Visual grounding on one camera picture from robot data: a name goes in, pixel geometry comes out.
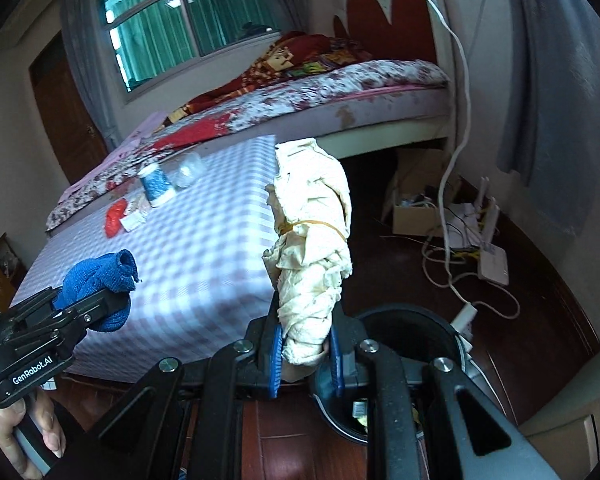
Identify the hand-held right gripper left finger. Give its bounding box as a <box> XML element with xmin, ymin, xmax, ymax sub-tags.
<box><xmin>87</xmin><ymin>306</ymin><xmax>284</xmax><ymax>480</ymax></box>

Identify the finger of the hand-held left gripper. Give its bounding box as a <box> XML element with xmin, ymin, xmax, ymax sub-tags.
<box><xmin>0</xmin><ymin>291</ymin><xmax>133</xmax><ymax>357</ymax></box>
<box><xmin>7</xmin><ymin>284</ymin><xmax>68</xmax><ymax>327</ymax></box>

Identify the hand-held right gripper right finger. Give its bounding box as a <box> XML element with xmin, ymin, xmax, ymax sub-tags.
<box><xmin>329</xmin><ymin>310</ymin><xmax>551</xmax><ymax>480</ymax></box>

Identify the black bin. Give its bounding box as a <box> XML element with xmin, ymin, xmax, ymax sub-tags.
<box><xmin>310</xmin><ymin>305</ymin><xmax>486</xmax><ymax>443</ymax></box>

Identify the red wrapper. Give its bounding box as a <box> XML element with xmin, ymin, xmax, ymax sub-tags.
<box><xmin>104</xmin><ymin>198</ymin><xmax>129</xmax><ymax>238</ymax></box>

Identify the cream cloth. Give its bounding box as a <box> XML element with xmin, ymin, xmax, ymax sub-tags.
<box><xmin>262</xmin><ymin>137</ymin><xmax>353</xmax><ymax>368</ymax></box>

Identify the blue paper cup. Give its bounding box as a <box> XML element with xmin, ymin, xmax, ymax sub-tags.
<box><xmin>139</xmin><ymin>162</ymin><xmax>176</xmax><ymax>207</ymax></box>

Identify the clear plastic bag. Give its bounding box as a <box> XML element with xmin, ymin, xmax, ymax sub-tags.
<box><xmin>174</xmin><ymin>152</ymin><xmax>204</xmax><ymax>190</ymax></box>

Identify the person's left hand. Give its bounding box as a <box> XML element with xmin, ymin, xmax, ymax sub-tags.
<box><xmin>0</xmin><ymin>387</ymin><xmax>67</xmax><ymax>480</ymax></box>

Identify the cluttered small shelf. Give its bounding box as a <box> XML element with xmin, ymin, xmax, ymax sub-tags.
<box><xmin>0</xmin><ymin>232</ymin><xmax>31</xmax><ymax>291</ymax></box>

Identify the white power adapter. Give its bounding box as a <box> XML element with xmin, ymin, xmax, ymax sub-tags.
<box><xmin>451</xmin><ymin>301</ymin><xmax>479</xmax><ymax>335</ymax></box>

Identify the cardboard box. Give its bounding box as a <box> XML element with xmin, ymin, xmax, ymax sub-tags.
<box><xmin>392</xmin><ymin>147</ymin><xmax>461</xmax><ymax>236</ymax></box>

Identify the white router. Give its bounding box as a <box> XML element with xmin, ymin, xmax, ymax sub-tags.
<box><xmin>472</xmin><ymin>176</ymin><xmax>511</xmax><ymax>286</ymax></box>

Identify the brown wooden door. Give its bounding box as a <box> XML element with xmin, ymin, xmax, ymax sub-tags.
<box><xmin>27</xmin><ymin>30</ymin><xmax>111</xmax><ymax>186</ymax></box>

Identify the pink cloth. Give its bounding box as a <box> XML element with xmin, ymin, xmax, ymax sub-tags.
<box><xmin>62</xmin><ymin>112</ymin><xmax>168</xmax><ymax>196</ymax></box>

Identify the white cabinet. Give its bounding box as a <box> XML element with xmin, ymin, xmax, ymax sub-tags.
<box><xmin>517</xmin><ymin>395</ymin><xmax>600</xmax><ymax>461</ymax></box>

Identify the bed with floral bedding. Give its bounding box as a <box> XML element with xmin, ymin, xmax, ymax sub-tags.
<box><xmin>45</xmin><ymin>59</ymin><xmax>451</xmax><ymax>233</ymax></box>
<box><xmin>45</xmin><ymin>0</ymin><xmax>468</xmax><ymax>233</ymax></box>

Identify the red printed blanket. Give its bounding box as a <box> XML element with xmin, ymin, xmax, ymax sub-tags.
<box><xmin>167</xmin><ymin>30</ymin><xmax>376</xmax><ymax>126</ymax></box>

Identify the colourful pillow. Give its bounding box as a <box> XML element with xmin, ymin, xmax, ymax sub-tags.
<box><xmin>300</xmin><ymin>37</ymin><xmax>373</xmax><ymax>76</ymax></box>

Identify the large sliding window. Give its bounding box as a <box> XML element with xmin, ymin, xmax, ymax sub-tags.
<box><xmin>95</xmin><ymin>0</ymin><xmax>311</xmax><ymax>93</ymax></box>

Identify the white cable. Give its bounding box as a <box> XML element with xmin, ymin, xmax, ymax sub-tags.
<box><xmin>404</xmin><ymin>0</ymin><xmax>521</xmax><ymax>321</ymax></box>

